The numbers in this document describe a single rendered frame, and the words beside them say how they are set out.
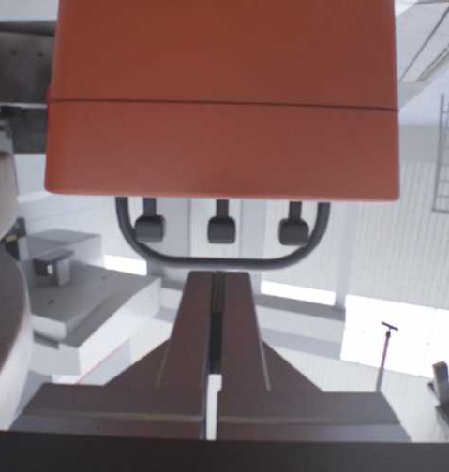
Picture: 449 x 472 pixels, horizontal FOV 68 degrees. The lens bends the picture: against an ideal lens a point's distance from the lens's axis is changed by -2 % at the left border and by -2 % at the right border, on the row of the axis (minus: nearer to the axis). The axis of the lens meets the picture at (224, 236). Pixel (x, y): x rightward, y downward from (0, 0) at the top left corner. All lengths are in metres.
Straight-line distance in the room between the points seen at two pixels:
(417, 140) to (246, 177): 13.41
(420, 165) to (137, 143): 13.51
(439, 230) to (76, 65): 13.99
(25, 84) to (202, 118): 1.17
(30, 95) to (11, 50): 0.14
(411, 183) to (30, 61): 13.01
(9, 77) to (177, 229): 2.59
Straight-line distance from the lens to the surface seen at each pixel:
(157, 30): 0.19
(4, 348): 1.48
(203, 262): 0.32
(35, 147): 1.43
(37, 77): 1.32
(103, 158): 0.19
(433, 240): 14.13
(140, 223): 0.26
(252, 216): 3.27
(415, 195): 13.72
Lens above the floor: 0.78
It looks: 15 degrees up
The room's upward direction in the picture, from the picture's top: 178 degrees counter-clockwise
